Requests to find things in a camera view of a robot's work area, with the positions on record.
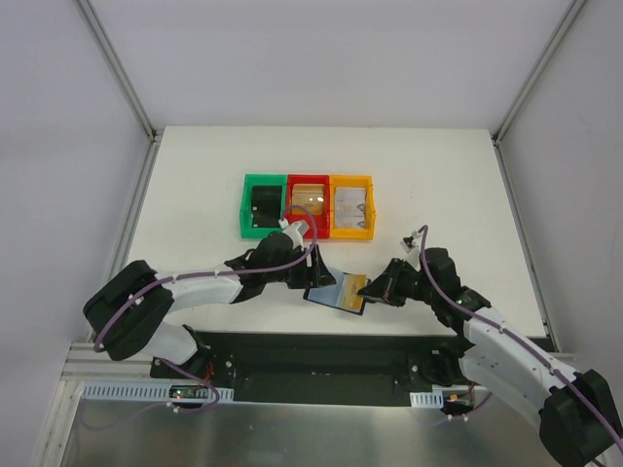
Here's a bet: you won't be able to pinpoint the black card holder wallet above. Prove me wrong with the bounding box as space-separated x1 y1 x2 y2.
304 271 365 316

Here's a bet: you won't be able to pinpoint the gold VIP card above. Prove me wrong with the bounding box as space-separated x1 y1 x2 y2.
340 273 368 314

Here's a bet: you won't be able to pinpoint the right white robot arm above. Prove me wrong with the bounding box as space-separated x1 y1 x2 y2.
358 248 622 466

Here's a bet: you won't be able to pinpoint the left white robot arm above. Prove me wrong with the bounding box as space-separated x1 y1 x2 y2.
83 231 337 378

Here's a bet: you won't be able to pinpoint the gold cards stack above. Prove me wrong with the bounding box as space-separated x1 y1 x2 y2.
291 183 325 216

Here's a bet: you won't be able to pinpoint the silver VIP cards stack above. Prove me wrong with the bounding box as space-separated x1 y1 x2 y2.
334 187 367 230

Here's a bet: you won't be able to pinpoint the green plastic bin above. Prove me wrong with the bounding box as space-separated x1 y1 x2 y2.
239 173 287 239

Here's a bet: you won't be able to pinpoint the black wallets in green bin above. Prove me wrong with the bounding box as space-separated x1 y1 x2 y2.
251 185 282 228

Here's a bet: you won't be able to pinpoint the red plastic bin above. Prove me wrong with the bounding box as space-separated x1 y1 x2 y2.
286 174 331 239

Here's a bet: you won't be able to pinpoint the yellow plastic bin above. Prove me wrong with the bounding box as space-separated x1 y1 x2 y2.
329 174 376 241

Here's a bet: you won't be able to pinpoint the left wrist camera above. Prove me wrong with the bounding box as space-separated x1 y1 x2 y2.
278 218 310 243

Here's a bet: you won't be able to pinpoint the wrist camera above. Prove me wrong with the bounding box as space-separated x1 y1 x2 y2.
401 232 421 269
278 218 310 243

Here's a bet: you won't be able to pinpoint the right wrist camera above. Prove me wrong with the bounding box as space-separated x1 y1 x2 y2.
401 232 421 269

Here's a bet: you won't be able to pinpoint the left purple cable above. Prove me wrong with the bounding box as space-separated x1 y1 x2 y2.
92 203 320 352

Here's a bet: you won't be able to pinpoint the purple cable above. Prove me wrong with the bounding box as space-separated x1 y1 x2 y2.
92 203 320 352
418 224 623 449

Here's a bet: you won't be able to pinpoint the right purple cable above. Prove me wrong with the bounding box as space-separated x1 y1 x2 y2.
418 224 623 449

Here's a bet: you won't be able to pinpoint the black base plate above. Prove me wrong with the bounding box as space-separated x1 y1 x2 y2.
149 329 502 408

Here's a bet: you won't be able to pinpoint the right white cable duct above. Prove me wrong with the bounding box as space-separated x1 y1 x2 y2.
410 390 444 410

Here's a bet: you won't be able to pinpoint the white cable duct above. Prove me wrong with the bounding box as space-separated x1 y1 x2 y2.
410 390 444 410
83 382 235 405

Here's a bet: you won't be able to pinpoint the left white cable duct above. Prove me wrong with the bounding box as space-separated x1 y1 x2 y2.
83 382 235 405

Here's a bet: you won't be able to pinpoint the right aluminium frame post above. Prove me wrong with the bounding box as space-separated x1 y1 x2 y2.
491 0 590 145

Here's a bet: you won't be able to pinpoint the aluminium frame post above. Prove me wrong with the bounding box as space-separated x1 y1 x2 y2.
72 0 165 142
491 0 590 145

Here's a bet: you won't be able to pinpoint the left aluminium frame post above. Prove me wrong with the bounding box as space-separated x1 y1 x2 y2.
72 0 165 142

